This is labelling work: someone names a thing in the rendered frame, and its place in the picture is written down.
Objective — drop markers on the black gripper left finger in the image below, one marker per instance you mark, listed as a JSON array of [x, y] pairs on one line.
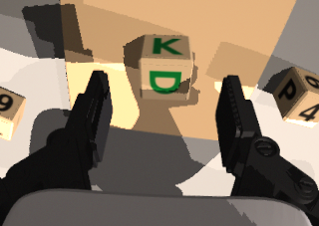
[[70, 152]]

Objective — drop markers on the tan flat mat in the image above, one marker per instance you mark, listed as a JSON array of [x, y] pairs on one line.
[[228, 37]]

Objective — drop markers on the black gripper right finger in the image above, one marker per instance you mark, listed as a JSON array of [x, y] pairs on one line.
[[242, 146]]

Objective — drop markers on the beige letter block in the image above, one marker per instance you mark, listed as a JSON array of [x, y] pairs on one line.
[[165, 67], [297, 97], [11, 112]]

